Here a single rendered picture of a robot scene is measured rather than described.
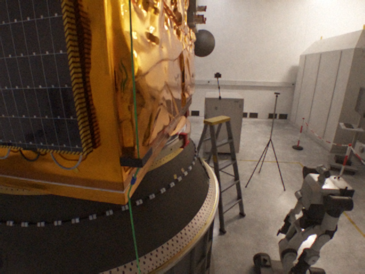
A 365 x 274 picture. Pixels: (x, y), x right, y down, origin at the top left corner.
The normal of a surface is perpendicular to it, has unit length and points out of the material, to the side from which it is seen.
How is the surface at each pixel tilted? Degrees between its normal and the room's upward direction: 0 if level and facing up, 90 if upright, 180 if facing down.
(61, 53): 90
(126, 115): 89
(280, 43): 90
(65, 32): 90
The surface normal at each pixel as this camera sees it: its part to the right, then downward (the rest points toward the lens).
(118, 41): 0.72, 0.17
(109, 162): 0.04, 0.40
